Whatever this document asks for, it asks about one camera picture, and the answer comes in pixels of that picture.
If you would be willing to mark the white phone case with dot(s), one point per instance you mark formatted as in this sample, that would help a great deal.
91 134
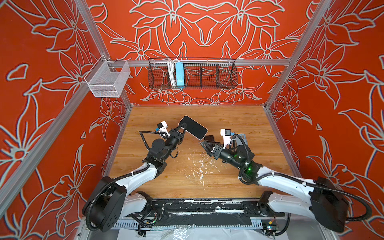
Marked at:
243 136

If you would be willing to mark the black wire basket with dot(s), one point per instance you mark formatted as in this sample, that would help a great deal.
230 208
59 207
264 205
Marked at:
197 76

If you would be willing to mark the light blue box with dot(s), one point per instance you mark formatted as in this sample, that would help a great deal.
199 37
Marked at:
180 77

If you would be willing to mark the aluminium frame post left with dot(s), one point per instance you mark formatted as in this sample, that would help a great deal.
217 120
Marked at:
99 42

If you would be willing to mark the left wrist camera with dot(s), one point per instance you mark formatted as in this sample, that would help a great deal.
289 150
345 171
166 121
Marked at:
162 127

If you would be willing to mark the aluminium frame post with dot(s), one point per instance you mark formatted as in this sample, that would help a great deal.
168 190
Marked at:
99 42
309 31

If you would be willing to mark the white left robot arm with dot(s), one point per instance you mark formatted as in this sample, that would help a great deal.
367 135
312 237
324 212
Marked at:
113 198

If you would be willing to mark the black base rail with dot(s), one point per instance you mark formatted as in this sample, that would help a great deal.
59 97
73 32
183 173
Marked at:
206 213

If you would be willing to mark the aluminium back crossbar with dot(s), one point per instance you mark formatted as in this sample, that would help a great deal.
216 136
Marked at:
238 62

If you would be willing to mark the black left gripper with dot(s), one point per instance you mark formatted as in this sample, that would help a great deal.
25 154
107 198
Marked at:
175 136

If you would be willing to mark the clear acrylic bin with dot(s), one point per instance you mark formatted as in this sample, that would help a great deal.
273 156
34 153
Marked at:
107 80

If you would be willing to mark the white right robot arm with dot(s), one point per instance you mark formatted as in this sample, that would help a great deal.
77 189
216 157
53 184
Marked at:
315 199

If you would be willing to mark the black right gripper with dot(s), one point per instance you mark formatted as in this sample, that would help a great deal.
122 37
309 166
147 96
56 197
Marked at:
217 152

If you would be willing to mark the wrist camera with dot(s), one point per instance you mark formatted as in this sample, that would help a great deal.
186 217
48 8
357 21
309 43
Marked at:
162 127
227 137

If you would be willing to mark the black phone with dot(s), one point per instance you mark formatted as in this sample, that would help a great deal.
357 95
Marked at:
193 127

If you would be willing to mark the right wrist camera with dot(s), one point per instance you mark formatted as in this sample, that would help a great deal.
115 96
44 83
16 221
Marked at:
227 137

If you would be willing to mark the aluminium frame post right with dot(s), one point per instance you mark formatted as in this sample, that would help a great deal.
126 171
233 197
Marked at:
309 31

